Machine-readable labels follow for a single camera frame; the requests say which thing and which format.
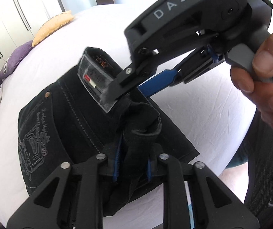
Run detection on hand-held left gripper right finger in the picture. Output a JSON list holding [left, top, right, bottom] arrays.
[[147, 154, 260, 229]]

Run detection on white wardrobe with black handles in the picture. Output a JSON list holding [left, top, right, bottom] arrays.
[[0, 0, 56, 65]]

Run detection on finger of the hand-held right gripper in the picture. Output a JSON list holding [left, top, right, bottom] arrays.
[[108, 47, 158, 101], [138, 48, 219, 98]]

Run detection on black denim pants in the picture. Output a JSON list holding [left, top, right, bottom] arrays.
[[18, 47, 200, 204]]

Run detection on yellow cushion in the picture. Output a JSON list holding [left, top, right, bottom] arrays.
[[32, 10, 75, 47]]

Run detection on purple cushion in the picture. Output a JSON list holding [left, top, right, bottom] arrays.
[[0, 40, 34, 80]]

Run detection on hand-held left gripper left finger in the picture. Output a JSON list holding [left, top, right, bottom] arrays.
[[6, 145, 122, 229]]

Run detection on bed with white sheet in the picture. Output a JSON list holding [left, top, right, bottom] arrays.
[[0, 3, 259, 229]]

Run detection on person's right hand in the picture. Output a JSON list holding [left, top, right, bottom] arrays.
[[230, 29, 273, 132]]

